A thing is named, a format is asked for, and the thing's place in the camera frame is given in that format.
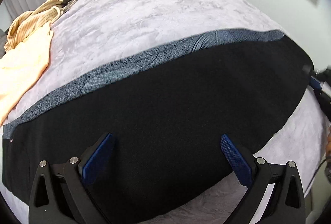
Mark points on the lavender fleece bed blanket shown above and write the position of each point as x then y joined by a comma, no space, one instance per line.
97,32

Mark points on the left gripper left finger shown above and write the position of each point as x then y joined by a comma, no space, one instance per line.
58,193

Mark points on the black pants with patterned trim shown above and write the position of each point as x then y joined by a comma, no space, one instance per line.
167,108

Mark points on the striped tan garment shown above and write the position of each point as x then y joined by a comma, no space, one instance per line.
28,22

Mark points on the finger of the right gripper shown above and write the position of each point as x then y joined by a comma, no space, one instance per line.
315,84

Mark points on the peach orange cloth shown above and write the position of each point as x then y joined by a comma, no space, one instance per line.
22,67

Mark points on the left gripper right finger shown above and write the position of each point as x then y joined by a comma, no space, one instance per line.
286,203

